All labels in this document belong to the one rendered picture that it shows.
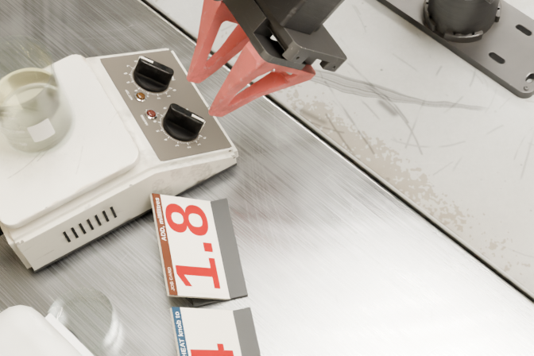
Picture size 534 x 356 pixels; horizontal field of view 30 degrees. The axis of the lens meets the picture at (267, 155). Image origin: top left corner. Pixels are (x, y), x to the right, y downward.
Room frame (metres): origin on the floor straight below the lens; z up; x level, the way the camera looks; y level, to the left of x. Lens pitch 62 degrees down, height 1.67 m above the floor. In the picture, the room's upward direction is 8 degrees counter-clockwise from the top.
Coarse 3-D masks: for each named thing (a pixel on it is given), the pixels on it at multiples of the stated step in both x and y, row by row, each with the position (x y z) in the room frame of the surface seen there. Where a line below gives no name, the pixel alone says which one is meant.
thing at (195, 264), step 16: (176, 208) 0.36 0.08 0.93; (192, 208) 0.36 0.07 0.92; (176, 224) 0.34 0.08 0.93; (192, 224) 0.35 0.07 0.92; (208, 224) 0.35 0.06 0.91; (176, 240) 0.33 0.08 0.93; (192, 240) 0.33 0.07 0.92; (208, 240) 0.33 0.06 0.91; (176, 256) 0.31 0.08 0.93; (192, 256) 0.32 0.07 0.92; (208, 256) 0.32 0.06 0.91; (176, 272) 0.30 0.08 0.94; (192, 272) 0.30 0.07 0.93; (208, 272) 0.30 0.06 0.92; (192, 288) 0.29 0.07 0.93; (208, 288) 0.29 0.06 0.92
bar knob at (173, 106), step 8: (176, 104) 0.43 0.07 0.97; (168, 112) 0.43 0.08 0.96; (176, 112) 0.43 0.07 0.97; (184, 112) 0.43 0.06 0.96; (168, 120) 0.43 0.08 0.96; (176, 120) 0.42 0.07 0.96; (184, 120) 0.42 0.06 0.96; (192, 120) 0.42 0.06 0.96; (200, 120) 0.42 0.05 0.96; (168, 128) 0.42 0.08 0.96; (176, 128) 0.42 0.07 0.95; (184, 128) 0.42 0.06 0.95; (192, 128) 0.42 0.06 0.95; (200, 128) 0.42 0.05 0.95; (176, 136) 0.41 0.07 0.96; (184, 136) 0.41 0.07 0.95; (192, 136) 0.41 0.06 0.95
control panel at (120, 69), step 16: (112, 64) 0.49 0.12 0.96; (128, 64) 0.49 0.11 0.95; (176, 64) 0.50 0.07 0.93; (112, 80) 0.47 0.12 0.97; (128, 80) 0.47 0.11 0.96; (176, 80) 0.48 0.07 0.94; (128, 96) 0.45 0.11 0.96; (160, 96) 0.46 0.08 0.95; (176, 96) 0.46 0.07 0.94; (192, 96) 0.46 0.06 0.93; (144, 112) 0.43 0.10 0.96; (160, 112) 0.44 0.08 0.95; (192, 112) 0.44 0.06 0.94; (144, 128) 0.42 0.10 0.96; (160, 128) 0.42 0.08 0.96; (208, 128) 0.43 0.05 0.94; (160, 144) 0.40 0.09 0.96; (176, 144) 0.40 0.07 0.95; (192, 144) 0.41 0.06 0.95; (208, 144) 0.41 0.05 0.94; (224, 144) 0.41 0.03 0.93; (160, 160) 0.38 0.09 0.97
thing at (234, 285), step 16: (208, 208) 0.36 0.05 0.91; (224, 208) 0.36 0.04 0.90; (224, 224) 0.35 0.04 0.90; (160, 240) 0.33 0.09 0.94; (224, 240) 0.33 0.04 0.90; (224, 256) 0.32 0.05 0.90; (224, 272) 0.31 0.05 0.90; (240, 272) 0.30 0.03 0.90; (224, 288) 0.29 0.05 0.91; (240, 288) 0.29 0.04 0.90; (208, 304) 0.28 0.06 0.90
